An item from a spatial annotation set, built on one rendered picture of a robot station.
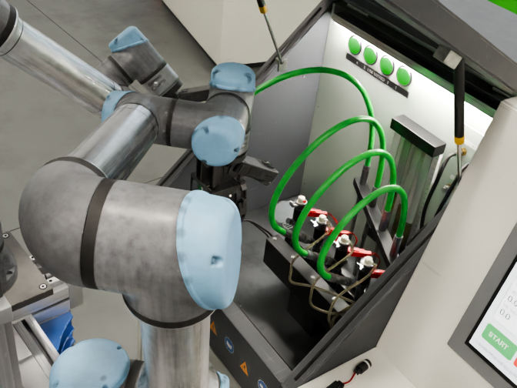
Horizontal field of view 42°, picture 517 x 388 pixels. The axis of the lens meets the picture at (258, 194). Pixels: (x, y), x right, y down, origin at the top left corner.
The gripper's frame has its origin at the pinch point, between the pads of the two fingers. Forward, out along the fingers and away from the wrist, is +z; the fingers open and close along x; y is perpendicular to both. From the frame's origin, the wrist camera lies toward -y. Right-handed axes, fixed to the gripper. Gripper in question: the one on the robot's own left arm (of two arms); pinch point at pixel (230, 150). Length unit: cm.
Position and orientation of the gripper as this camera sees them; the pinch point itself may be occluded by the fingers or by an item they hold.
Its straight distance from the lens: 158.0
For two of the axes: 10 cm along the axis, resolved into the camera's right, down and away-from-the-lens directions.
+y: -7.9, 5.6, 2.5
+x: 0.0, 4.1, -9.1
